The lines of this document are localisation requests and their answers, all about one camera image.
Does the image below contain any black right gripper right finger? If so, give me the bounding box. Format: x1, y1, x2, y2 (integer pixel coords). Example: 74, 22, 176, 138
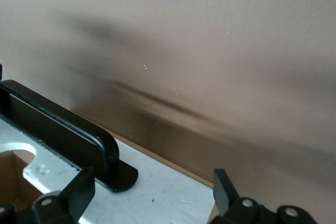
213, 168, 266, 224

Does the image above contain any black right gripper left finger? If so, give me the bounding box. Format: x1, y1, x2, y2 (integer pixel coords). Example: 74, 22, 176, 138
31, 166, 96, 224

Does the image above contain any wooden drawer with white front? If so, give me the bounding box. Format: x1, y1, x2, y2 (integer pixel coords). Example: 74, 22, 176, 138
0, 113, 219, 224

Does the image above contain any brown paper table cover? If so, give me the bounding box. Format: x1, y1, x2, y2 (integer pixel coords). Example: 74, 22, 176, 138
0, 0, 336, 224

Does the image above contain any black metal drawer handle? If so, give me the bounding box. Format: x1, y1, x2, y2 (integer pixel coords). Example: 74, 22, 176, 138
0, 79, 139, 193

